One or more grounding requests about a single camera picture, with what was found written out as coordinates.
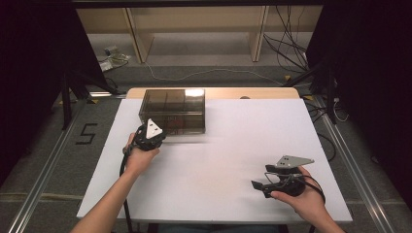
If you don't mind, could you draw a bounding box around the black metal bar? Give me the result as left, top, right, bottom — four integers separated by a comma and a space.
71, 0, 325, 10

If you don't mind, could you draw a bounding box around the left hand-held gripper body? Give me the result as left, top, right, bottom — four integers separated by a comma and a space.
132, 117, 168, 152

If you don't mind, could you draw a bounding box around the black curtain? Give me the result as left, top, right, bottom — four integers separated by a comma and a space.
305, 0, 412, 213
0, 0, 109, 188

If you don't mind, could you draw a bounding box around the person's left hand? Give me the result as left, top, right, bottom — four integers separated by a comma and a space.
122, 132, 161, 178

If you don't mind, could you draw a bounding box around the light wooden shelf unit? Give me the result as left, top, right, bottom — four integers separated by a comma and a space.
76, 5, 325, 64

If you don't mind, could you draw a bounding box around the white table board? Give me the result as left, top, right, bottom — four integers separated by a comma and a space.
76, 98, 354, 224

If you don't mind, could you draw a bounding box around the bundle of black cables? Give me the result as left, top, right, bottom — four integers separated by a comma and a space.
262, 5, 312, 74

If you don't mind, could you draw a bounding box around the black floor cable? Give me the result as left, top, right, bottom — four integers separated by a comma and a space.
304, 96, 338, 163

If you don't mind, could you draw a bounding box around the aluminium floor rail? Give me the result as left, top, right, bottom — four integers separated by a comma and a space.
312, 95, 396, 233
8, 91, 127, 233

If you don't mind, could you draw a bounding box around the right hand-held gripper black cable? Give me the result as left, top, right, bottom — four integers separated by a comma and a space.
300, 174, 326, 233

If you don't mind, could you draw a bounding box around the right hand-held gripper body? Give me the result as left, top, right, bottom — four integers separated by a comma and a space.
263, 154, 315, 198

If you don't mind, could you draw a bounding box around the black metal stand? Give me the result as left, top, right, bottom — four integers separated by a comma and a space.
281, 54, 339, 125

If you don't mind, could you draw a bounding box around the left hand-held gripper black cable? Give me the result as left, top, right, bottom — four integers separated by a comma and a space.
119, 145, 135, 233

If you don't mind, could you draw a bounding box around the hand-held gripper black cable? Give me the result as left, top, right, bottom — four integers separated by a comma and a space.
300, 174, 326, 233
119, 145, 135, 233

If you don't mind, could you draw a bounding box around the grey power adapter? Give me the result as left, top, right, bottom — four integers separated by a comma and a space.
103, 45, 120, 57

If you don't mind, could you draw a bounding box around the smoky clear drawer box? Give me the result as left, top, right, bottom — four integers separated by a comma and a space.
138, 88, 207, 136

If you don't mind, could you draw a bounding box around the person's right hand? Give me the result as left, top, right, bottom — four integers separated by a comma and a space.
270, 166, 328, 224

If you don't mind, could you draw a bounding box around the white power adapter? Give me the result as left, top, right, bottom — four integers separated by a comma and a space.
98, 60, 115, 73

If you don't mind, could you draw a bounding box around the black tripod stand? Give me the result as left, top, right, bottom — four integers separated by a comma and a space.
59, 69, 120, 130

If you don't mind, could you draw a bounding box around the thin white floor cable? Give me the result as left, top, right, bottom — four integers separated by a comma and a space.
144, 62, 286, 87

